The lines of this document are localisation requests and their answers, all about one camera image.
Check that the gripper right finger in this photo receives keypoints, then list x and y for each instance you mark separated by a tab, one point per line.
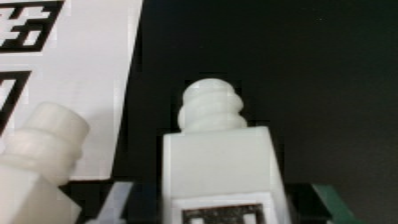
341	214

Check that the white base tag plate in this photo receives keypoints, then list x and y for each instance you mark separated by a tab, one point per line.
65	48

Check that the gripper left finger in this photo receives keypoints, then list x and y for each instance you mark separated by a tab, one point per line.
110	212

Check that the white table leg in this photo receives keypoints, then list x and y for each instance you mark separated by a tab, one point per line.
220	179
42	149

